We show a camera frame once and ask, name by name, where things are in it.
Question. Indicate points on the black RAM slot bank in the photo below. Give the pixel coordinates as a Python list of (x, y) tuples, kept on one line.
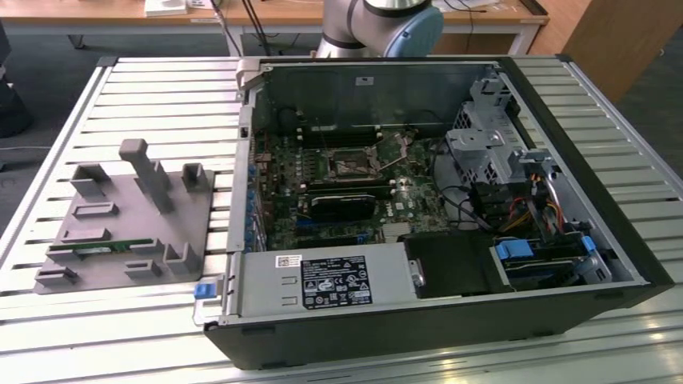
[(347, 188)]

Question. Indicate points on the CPU socket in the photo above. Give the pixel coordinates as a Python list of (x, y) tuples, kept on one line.
[(350, 166)]

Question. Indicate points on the black graphics card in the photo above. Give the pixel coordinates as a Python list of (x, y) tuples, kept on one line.
[(342, 208)]

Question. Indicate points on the metal locking lever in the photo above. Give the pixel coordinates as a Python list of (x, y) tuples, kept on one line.
[(394, 162)]

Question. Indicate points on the small silver heat sink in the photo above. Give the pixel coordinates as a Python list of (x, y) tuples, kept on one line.
[(397, 233)]

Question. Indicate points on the green motherboard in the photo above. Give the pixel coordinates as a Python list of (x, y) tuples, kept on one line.
[(417, 208)]

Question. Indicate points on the silver power supply with label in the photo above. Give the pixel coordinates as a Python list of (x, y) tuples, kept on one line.
[(267, 280)]

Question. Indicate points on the silver metal drive cage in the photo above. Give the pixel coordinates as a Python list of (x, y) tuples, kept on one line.
[(481, 156)]

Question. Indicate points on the black plastic shroud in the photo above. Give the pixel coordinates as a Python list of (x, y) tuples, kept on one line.
[(454, 264)]

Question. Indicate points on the blue case latch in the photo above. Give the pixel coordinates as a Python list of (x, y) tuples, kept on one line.
[(207, 290)]

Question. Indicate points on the blue disk carrier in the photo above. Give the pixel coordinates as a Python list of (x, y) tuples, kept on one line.
[(515, 252)]

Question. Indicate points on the black PC case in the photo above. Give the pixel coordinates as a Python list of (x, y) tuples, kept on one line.
[(374, 340)]

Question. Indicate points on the grey parts rack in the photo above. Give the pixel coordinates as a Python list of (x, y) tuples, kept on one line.
[(129, 224)]

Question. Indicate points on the green RAM stick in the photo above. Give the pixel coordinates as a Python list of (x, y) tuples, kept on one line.
[(125, 243)]

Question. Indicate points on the small blue clip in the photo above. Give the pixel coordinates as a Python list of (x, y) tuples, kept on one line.
[(589, 245)]

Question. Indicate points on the wooden desk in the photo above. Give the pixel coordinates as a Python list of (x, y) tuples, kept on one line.
[(491, 18)]

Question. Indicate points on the small white box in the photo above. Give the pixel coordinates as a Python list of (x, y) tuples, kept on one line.
[(201, 3)]

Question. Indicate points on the brown wooden cabinet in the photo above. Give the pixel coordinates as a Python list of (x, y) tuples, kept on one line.
[(625, 40)]

